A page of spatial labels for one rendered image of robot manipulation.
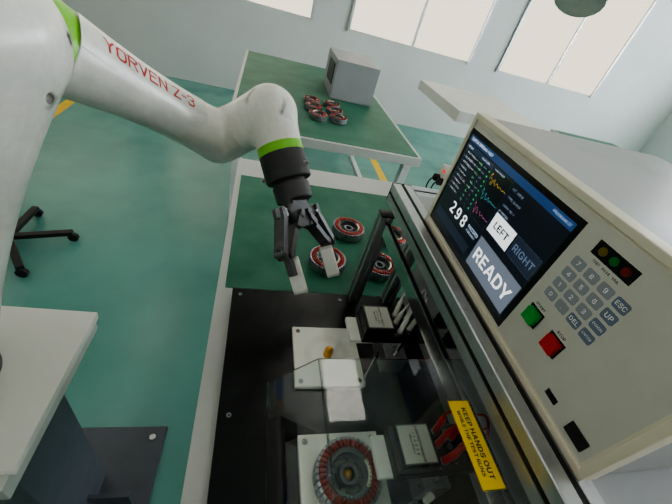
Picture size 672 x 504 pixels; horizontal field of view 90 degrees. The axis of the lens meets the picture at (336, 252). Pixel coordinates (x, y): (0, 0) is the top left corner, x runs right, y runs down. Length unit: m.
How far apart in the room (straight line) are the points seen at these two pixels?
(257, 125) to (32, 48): 0.40
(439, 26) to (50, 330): 5.09
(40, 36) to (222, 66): 4.70
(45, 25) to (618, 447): 0.58
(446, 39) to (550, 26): 1.43
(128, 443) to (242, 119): 1.21
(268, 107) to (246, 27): 4.27
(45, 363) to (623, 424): 0.85
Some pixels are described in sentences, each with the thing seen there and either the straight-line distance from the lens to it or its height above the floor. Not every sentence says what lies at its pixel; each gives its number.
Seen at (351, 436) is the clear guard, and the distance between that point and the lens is 0.40.
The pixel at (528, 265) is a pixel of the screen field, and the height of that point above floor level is 1.22.
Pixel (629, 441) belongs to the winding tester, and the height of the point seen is 1.19.
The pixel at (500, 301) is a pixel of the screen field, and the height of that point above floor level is 1.16.
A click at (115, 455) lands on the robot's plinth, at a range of 1.54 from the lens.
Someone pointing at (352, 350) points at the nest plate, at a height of 0.78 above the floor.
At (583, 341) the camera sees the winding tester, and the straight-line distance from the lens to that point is 0.42.
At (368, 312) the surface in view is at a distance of 0.71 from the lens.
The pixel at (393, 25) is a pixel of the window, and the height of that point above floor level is 1.16.
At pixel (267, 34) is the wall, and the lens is 4.95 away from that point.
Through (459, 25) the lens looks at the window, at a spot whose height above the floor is 1.35.
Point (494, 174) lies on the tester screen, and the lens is 0.54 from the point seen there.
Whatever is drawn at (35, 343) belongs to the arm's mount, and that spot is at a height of 0.77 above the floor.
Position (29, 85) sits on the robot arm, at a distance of 0.38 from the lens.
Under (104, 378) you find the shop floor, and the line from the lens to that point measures 1.71.
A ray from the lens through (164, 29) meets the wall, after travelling 5.11.
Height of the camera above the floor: 1.42
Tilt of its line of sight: 38 degrees down
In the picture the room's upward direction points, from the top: 18 degrees clockwise
